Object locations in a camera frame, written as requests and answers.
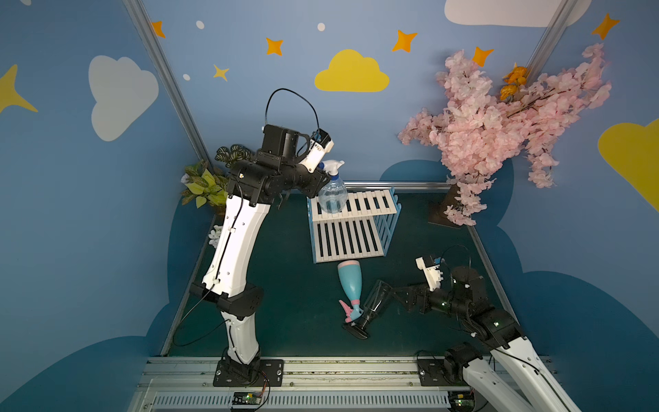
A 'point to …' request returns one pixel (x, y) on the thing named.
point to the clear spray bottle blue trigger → (334, 196)
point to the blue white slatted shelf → (365, 228)
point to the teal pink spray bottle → (350, 272)
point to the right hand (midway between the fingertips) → (404, 285)
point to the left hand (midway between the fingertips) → (321, 169)
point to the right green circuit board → (461, 399)
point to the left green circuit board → (246, 398)
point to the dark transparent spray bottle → (377, 298)
